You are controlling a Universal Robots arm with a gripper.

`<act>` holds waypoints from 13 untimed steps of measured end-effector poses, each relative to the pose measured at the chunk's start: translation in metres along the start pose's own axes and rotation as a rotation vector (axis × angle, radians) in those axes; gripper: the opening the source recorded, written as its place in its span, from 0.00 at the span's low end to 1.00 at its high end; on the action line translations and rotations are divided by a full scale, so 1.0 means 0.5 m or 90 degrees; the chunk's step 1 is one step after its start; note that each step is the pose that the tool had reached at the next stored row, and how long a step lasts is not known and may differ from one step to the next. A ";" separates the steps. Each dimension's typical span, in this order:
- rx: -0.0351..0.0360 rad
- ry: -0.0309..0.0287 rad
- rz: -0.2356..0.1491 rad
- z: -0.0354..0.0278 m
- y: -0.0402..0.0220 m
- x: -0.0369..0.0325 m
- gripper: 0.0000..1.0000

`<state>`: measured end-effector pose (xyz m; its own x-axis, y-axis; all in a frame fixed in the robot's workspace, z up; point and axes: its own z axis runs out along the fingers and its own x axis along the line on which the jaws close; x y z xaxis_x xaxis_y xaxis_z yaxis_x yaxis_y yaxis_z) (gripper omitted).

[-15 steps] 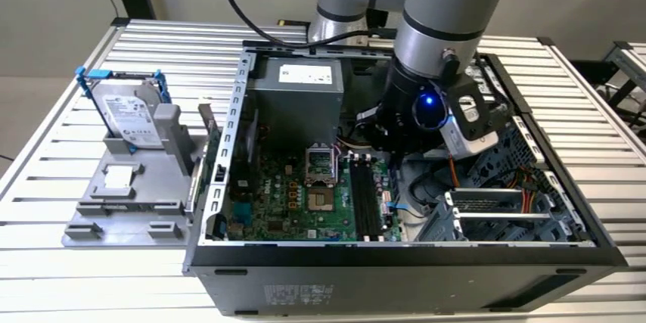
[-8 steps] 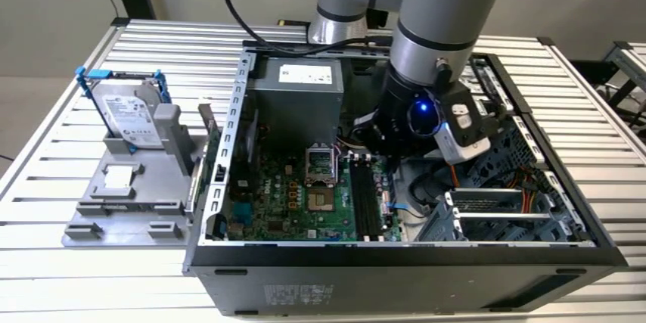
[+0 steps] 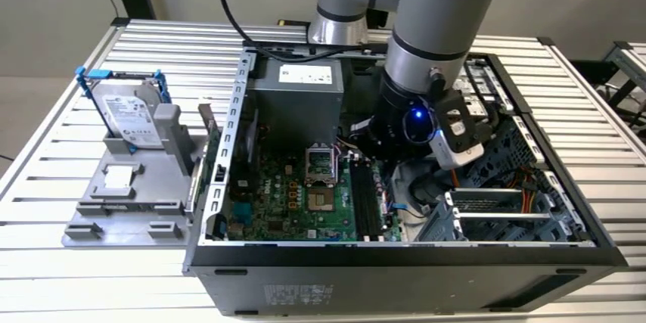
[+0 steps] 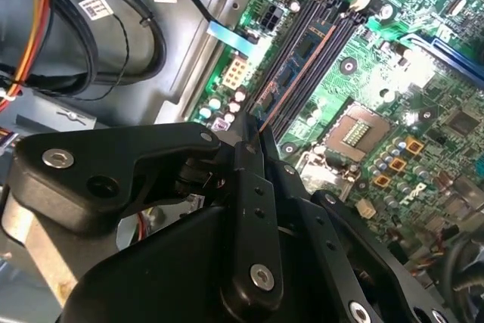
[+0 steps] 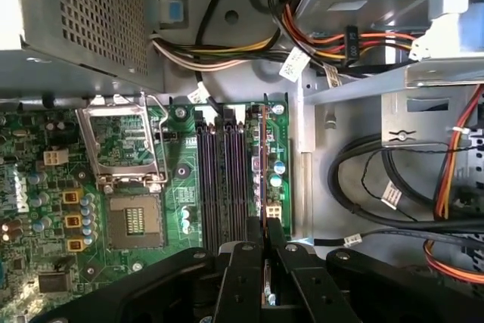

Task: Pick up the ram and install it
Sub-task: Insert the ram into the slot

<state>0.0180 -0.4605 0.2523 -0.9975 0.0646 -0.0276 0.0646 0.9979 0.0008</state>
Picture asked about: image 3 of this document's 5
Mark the perforated grey metal panel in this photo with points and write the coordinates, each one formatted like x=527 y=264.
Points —
x=513 y=145

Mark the metal slat side table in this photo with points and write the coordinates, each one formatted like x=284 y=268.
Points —
x=627 y=58

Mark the silver CPU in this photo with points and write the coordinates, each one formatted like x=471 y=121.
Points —
x=118 y=178

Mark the blue disk carrier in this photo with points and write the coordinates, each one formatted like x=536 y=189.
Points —
x=96 y=74

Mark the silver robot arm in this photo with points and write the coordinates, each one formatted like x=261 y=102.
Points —
x=433 y=16

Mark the grey drive cage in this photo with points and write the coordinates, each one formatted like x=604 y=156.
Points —
x=484 y=84

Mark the grey disk bay cage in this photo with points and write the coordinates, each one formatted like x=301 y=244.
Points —
x=499 y=216

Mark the green graphics card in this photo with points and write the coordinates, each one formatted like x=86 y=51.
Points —
x=213 y=137

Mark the grey power supply unit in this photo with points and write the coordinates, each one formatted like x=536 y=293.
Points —
x=297 y=111

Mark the black open PC case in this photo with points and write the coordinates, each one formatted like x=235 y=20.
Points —
x=403 y=277

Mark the grey parts rack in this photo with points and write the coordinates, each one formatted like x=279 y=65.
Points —
x=156 y=187

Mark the CPU socket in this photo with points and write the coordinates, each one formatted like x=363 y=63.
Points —
x=321 y=200

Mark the black case fan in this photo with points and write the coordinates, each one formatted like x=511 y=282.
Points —
x=241 y=171

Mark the green motherboard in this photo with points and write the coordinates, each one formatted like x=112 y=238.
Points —
x=275 y=194

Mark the silver hard disk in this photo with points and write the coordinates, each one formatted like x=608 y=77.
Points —
x=128 y=115

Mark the blue port connector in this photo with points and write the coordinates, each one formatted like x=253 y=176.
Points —
x=241 y=213

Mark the black RAM slot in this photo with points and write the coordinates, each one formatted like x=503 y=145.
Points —
x=359 y=194

